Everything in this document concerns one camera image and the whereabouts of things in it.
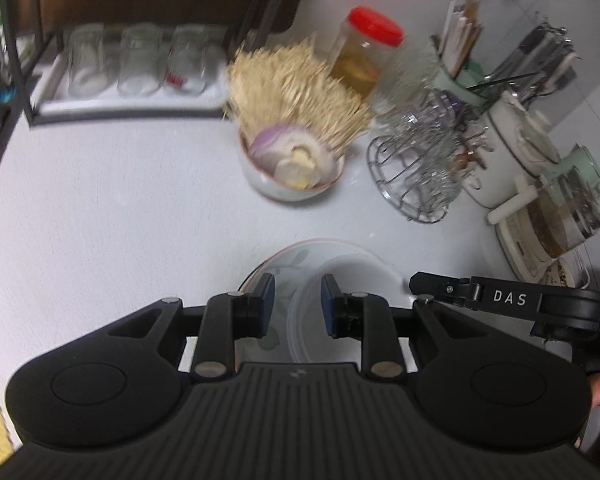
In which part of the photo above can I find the leaf pattern plate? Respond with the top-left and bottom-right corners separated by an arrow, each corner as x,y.
235,238 -> 399,363

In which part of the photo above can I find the glass health kettle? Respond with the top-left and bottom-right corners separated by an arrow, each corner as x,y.
488,166 -> 600,284

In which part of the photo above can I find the wire glass holder with glasses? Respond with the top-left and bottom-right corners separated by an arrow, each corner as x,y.
366,41 -> 483,224

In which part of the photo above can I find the patterned bowl with spices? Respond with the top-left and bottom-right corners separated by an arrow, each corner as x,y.
541,258 -> 591,289

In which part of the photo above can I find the black dish rack with tray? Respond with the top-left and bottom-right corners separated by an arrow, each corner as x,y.
0,0 -> 300,126

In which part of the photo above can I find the green chopstick holder with chopsticks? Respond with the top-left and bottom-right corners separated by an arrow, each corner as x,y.
431,0 -> 486,107

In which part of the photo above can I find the hanging utensil rack with scissors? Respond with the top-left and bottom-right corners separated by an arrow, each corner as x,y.
484,20 -> 578,99

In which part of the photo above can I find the red lid plastic jar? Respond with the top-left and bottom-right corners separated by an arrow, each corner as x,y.
327,6 -> 405,98

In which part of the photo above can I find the white electric cooking pot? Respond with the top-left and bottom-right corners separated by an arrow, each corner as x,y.
463,91 -> 560,210

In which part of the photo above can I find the mint green electric kettle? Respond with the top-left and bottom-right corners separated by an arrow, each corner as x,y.
559,144 -> 600,206

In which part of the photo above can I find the bowl with enoki and onion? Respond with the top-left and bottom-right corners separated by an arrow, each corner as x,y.
224,39 -> 370,203

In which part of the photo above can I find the translucent plastic bowl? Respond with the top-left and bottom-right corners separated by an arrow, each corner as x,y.
287,254 -> 414,365

